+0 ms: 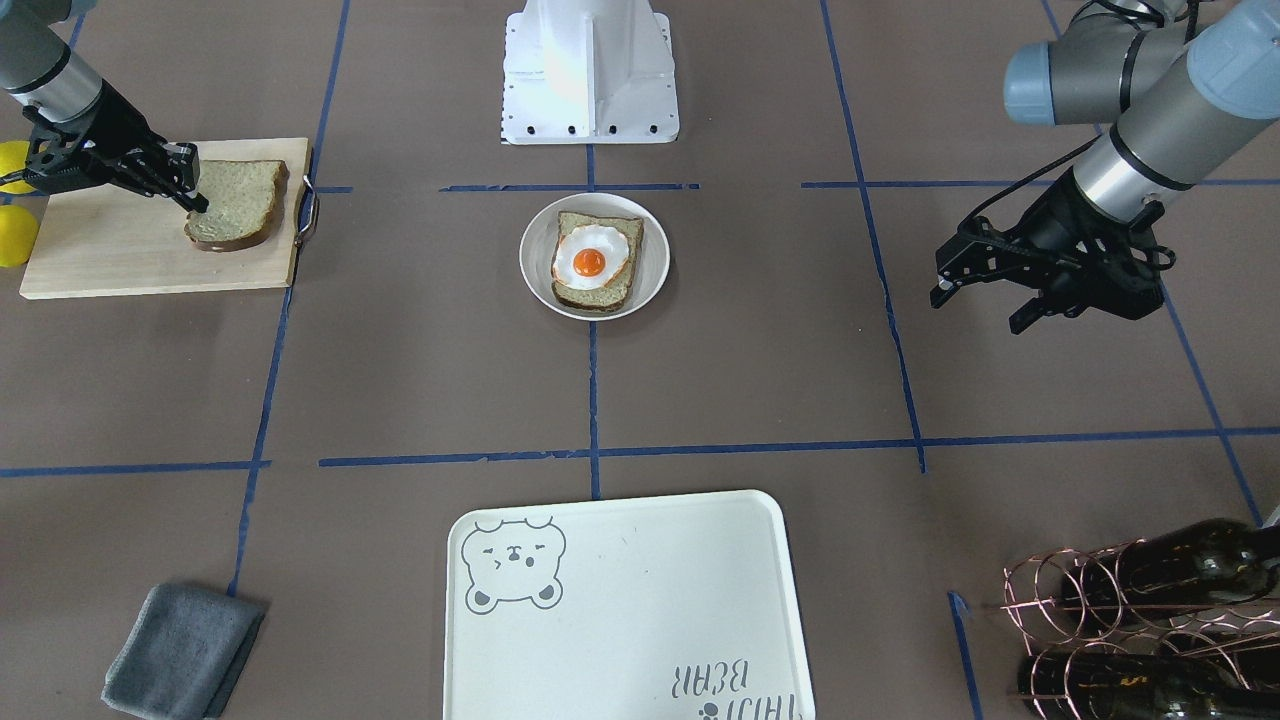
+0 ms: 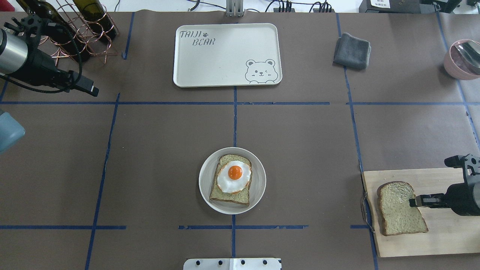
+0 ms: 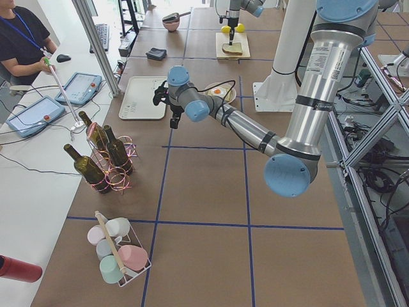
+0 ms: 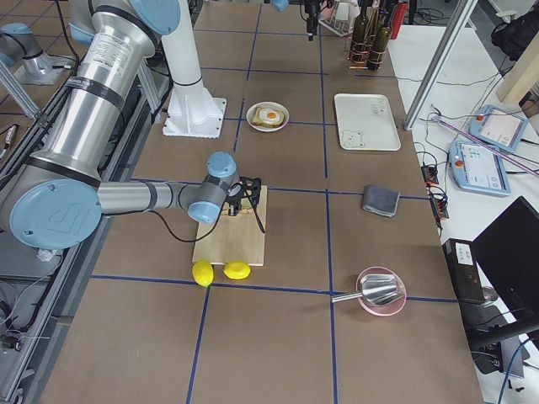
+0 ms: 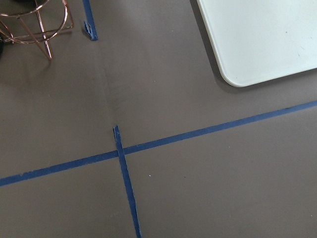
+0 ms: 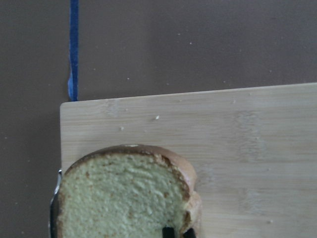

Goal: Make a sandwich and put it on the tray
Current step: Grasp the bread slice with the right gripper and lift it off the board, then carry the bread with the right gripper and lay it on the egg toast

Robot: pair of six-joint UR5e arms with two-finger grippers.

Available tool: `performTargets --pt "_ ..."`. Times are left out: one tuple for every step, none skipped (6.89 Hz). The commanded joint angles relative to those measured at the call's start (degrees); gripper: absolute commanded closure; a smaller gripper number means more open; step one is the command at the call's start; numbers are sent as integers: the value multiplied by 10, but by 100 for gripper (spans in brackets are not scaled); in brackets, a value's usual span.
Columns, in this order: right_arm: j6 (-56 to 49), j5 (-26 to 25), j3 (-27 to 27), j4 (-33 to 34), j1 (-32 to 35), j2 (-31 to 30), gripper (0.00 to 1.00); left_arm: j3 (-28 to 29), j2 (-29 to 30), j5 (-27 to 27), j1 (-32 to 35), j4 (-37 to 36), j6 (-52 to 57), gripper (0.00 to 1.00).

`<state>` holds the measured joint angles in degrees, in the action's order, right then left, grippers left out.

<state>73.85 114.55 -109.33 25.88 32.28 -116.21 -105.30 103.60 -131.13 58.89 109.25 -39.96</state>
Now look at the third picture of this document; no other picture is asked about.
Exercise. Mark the light pink cup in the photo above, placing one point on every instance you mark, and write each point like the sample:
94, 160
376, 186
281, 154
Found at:
95, 235

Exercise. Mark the yellow lemon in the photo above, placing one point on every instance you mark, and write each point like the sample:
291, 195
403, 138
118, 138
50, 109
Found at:
226, 29
240, 28

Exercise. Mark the fried egg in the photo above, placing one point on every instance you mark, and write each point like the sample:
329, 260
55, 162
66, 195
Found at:
218, 91

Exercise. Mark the red thermos bottle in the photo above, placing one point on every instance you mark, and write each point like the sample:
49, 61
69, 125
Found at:
18, 270

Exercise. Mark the wooden rack handle stick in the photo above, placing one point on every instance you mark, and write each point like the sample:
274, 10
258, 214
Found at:
100, 219

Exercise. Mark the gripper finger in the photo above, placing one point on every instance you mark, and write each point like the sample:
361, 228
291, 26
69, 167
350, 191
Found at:
231, 35

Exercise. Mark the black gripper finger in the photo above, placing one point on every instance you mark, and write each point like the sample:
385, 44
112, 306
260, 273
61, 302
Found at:
174, 122

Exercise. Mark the blue teach pendant near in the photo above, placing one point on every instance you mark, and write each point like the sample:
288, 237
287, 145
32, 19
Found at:
36, 117

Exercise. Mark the person in black shirt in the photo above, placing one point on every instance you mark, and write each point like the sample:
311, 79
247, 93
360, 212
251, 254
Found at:
25, 43

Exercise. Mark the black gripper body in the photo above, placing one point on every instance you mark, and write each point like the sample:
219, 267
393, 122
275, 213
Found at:
175, 110
232, 23

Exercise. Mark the black keyboard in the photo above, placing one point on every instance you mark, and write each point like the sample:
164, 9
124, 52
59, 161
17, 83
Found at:
102, 31

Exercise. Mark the white cup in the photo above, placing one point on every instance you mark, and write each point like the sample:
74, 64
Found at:
118, 227

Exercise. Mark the mint green cup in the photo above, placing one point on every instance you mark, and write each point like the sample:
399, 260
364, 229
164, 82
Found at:
110, 270

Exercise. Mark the metal spoon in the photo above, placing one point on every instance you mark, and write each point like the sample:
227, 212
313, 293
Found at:
174, 15

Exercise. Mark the dark wine bottle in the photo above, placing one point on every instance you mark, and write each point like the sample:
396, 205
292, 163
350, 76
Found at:
117, 152
89, 170

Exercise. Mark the aluminium frame post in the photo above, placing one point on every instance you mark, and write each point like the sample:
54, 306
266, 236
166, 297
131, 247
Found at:
86, 19

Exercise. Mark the dark wine bottle right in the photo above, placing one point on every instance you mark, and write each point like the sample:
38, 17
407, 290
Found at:
117, 152

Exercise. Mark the black computer mouse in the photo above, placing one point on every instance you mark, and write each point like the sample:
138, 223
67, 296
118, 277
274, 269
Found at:
61, 58

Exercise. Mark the grey cup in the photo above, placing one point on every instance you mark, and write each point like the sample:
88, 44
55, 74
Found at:
103, 249

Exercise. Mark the white wire cup rack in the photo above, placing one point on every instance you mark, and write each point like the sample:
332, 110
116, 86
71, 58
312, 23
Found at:
130, 239

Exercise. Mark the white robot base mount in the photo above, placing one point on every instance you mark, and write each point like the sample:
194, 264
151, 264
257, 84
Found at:
275, 97

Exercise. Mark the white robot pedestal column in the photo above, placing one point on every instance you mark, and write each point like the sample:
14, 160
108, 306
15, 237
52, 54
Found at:
297, 20

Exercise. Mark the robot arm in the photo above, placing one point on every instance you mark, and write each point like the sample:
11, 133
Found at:
254, 7
339, 27

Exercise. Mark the dark wine bottle left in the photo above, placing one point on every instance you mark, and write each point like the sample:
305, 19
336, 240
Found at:
89, 170

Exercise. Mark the cream bear tray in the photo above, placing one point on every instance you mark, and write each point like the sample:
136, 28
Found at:
137, 102

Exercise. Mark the wooden cutting board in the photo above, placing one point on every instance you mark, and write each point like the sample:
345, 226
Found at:
221, 38

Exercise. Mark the blue teach pendant far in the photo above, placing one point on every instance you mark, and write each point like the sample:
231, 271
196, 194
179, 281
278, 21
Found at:
81, 88

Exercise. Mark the copper wire bottle rack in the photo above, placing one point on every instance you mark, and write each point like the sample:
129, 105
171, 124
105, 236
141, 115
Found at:
115, 176

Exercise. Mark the blue teach pendant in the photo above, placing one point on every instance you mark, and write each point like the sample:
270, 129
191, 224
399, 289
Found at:
36, 117
81, 88

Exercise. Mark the grey folded cloth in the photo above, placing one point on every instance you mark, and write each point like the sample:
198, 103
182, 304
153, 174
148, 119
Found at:
156, 54

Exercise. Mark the pink bowl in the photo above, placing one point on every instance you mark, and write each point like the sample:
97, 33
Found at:
171, 23

